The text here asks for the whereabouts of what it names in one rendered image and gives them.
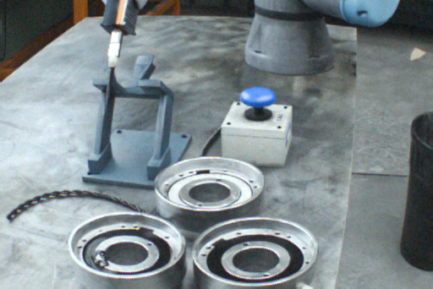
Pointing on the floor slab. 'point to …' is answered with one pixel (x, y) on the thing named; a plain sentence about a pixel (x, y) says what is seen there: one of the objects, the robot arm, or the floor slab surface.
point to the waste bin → (419, 195)
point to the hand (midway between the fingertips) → (123, 0)
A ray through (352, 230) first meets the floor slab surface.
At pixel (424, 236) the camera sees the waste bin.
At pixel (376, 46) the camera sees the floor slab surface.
